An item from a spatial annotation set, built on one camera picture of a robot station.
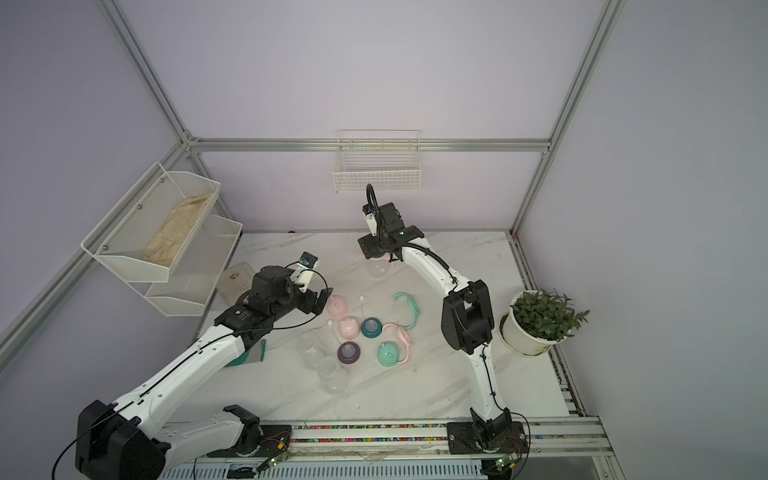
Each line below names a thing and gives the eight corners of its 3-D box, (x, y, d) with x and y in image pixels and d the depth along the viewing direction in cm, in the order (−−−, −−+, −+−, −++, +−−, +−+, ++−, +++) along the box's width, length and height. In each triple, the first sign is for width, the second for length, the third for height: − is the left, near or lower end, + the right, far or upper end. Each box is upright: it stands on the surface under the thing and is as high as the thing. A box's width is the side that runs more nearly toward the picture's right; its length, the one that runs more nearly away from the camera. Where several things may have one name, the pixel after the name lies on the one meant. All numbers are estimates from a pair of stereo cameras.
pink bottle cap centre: (340, 339, 93) (338, 333, 90) (342, 322, 97) (340, 316, 93) (359, 339, 93) (358, 333, 90) (360, 322, 97) (359, 316, 93)
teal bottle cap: (377, 366, 87) (377, 360, 84) (378, 347, 91) (377, 341, 87) (398, 366, 87) (398, 360, 84) (398, 348, 91) (398, 341, 87)
